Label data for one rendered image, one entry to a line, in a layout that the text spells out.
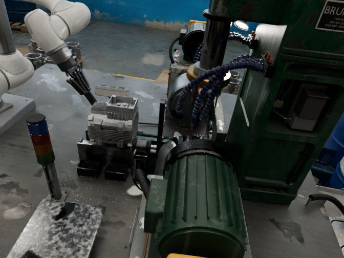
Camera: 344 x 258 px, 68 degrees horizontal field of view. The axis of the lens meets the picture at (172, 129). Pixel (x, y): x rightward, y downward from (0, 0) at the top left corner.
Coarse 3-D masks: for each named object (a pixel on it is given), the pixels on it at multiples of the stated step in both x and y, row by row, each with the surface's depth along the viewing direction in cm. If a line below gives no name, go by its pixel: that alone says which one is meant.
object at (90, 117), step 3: (138, 108) 123; (90, 117) 112; (93, 117) 113; (90, 120) 113; (129, 120) 112; (132, 120) 112; (129, 123) 112; (132, 123) 112; (93, 141) 119; (129, 144) 119
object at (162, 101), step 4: (160, 100) 97; (164, 100) 97; (160, 104) 96; (164, 104) 96; (160, 108) 97; (164, 108) 97; (160, 112) 98; (164, 112) 100; (160, 116) 99; (160, 120) 100; (160, 124) 102; (160, 128) 103; (160, 132) 104; (160, 136) 105; (160, 140) 106; (160, 144) 108; (156, 148) 109; (156, 152) 110
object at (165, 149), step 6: (174, 138) 96; (180, 138) 94; (186, 138) 94; (192, 138) 94; (198, 138) 94; (168, 144) 95; (174, 144) 93; (162, 150) 95; (168, 150) 92; (162, 156) 92; (156, 162) 97; (162, 162) 89; (156, 168) 91; (162, 168) 86; (156, 174) 87; (162, 174) 85
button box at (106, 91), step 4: (96, 88) 138; (100, 88) 138; (104, 88) 137; (108, 88) 137; (112, 88) 137; (116, 88) 138; (120, 88) 139; (96, 92) 138; (100, 92) 138; (104, 92) 138; (108, 92) 138; (112, 92) 138; (116, 92) 138; (120, 92) 138; (124, 92) 138; (128, 92) 143; (108, 96) 138
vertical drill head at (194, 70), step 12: (216, 24) 88; (228, 24) 89; (204, 36) 94; (216, 36) 90; (228, 36) 93; (204, 48) 95; (216, 48) 93; (204, 60) 97; (216, 60) 96; (192, 72) 100; (228, 72) 104; (204, 84) 97; (192, 96) 114; (216, 96) 104
